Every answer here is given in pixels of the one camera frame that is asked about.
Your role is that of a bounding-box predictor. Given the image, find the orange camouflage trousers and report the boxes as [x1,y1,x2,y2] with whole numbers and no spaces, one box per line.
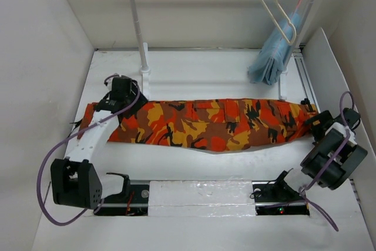
[70,98,320,153]

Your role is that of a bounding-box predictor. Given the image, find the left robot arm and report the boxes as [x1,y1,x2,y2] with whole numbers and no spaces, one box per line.
[51,76,147,209]

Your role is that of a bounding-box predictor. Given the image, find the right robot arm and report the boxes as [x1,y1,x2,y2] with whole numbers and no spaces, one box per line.
[271,108,368,200]

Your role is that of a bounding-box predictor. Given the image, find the light blue hanging garment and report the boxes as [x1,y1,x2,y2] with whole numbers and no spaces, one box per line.
[247,28,290,85]

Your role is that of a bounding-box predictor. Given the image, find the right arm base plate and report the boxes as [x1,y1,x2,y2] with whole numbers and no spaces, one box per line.
[250,180,310,216]

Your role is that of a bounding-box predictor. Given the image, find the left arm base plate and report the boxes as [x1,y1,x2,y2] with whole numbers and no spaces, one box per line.
[93,180,150,216]

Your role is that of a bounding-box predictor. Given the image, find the red wire hanger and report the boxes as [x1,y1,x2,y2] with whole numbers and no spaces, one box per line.
[271,0,303,60]

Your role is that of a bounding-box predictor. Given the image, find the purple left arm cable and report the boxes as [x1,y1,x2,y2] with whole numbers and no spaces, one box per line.
[36,74,141,227]

